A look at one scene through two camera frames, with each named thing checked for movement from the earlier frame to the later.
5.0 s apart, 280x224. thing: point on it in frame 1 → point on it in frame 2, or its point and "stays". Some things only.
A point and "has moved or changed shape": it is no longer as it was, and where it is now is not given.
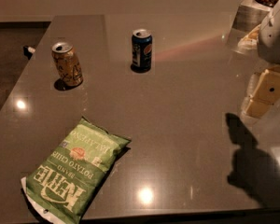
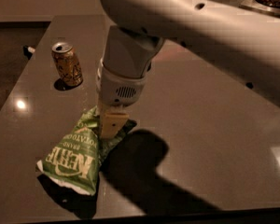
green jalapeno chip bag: x=63 y=185 has moved or changed shape
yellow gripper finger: x=273 y=84 → x=122 y=73
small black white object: x=28 y=51 stays
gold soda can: x=67 y=63 stays
